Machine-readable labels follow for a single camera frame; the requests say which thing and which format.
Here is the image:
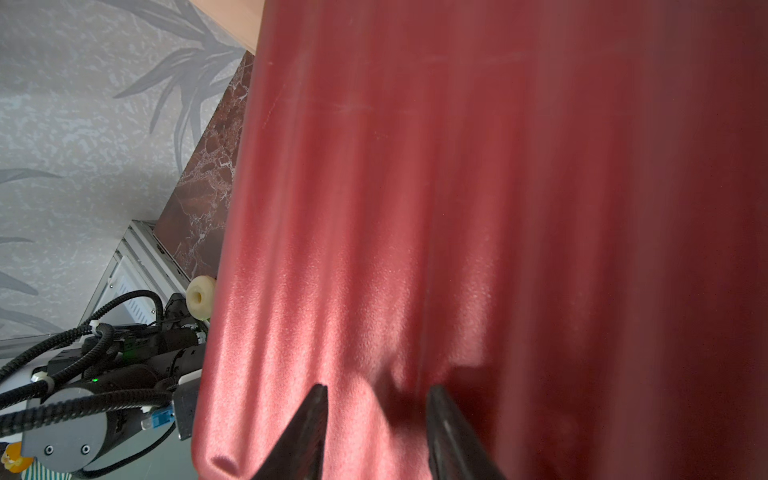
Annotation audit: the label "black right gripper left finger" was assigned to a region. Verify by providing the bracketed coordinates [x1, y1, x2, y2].
[252, 384, 329, 480]

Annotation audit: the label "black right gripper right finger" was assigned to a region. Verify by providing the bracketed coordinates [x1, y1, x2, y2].
[426, 385, 505, 479]

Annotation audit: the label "red ribbed hardshell suitcase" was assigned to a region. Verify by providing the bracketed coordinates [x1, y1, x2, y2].
[192, 1, 767, 479]

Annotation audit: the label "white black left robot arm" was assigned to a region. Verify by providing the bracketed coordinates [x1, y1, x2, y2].
[1, 290, 213, 479]

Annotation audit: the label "aluminium frame profiles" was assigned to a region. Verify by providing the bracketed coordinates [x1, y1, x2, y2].
[81, 220, 190, 322]

